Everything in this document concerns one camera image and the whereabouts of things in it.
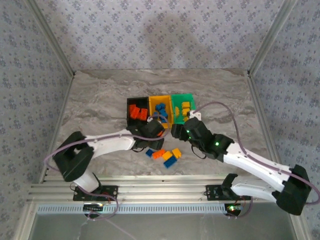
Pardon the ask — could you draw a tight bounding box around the aluminium corner post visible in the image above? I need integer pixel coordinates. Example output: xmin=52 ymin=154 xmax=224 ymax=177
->
xmin=24 ymin=0 xmax=76 ymax=76
xmin=247 ymin=0 xmax=300 ymax=76

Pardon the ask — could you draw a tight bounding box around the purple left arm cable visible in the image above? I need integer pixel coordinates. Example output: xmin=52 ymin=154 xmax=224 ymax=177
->
xmin=44 ymin=116 xmax=172 ymax=176

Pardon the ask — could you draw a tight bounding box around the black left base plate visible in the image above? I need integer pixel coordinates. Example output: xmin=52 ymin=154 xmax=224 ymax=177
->
xmin=72 ymin=185 xmax=119 ymax=202

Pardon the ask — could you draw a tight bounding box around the aluminium frame crossbar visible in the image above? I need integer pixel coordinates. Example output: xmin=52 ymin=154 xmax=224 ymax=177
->
xmin=26 ymin=174 xmax=300 ymax=203

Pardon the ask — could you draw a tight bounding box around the slotted grey cable duct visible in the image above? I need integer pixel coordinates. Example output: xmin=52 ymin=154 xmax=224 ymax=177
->
xmin=36 ymin=202 xmax=227 ymax=215

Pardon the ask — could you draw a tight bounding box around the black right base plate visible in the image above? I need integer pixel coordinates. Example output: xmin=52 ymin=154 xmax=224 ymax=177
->
xmin=205 ymin=184 xmax=252 ymax=202

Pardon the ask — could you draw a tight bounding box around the left control board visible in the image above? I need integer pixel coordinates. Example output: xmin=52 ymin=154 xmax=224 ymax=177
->
xmin=83 ymin=203 xmax=105 ymax=213

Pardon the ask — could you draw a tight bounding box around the black plastic bin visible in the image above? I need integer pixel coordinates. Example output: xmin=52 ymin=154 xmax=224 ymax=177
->
xmin=126 ymin=96 xmax=151 ymax=127

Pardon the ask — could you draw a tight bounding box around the yellow plastic bin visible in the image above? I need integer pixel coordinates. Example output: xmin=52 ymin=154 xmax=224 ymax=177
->
xmin=148 ymin=94 xmax=175 ymax=126

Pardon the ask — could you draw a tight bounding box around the right control board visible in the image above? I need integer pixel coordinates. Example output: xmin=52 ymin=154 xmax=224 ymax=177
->
xmin=224 ymin=202 xmax=244 ymax=217

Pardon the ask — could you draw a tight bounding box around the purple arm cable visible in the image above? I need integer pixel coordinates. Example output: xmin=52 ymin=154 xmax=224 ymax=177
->
xmin=44 ymin=116 xmax=172 ymax=176
xmin=193 ymin=101 xmax=320 ymax=206

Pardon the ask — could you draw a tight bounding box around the aluminium table side rail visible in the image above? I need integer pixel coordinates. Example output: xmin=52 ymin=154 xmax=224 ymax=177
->
xmin=246 ymin=71 xmax=292 ymax=173
xmin=39 ymin=73 xmax=76 ymax=180

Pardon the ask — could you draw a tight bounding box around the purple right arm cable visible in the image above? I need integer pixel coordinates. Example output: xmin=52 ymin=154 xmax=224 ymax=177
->
xmin=193 ymin=101 xmax=320 ymax=206

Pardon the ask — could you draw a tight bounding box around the long blue lego brick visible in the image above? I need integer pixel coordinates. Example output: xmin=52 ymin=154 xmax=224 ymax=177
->
xmin=163 ymin=157 xmax=179 ymax=170

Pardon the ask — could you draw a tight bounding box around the control board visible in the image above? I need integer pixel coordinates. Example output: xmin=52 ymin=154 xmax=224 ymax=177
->
xmin=83 ymin=203 xmax=105 ymax=213
xmin=224 ymin=202 xmax=244 ymax=217

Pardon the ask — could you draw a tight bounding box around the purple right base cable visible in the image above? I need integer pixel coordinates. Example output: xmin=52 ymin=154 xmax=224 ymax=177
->
xmin=226 ymin=196 xmax=254 ymax=220

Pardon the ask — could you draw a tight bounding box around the aluminium frame leg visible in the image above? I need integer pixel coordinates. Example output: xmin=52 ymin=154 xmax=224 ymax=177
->
xmin=286 ymin=207 xmax=313 ymax=240
xmin=14 ymin=201 xmax=38 ymax=240

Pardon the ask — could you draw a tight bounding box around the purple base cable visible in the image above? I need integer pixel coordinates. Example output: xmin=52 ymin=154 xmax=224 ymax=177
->
xmin=226 ymin=196 xmax=254 ymax=220
xmin=86 ymin=191 xmax=120 ymax=222

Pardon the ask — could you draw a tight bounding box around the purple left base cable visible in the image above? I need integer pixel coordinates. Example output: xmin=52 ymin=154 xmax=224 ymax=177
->
xmin=86 ymin=191 xmax=120 ymax=222

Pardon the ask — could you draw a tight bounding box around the green plastic bin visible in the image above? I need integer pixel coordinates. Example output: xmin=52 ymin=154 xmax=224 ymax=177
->
xmin=170 ymin=93 xmax=197 ymax=125

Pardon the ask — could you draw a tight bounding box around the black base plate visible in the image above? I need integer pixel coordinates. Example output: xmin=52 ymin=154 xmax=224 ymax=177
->
xmin=72 ymin=185 xmax=119 ymax=202
xmin=205 ymin=184 xmax=252 ymax=202

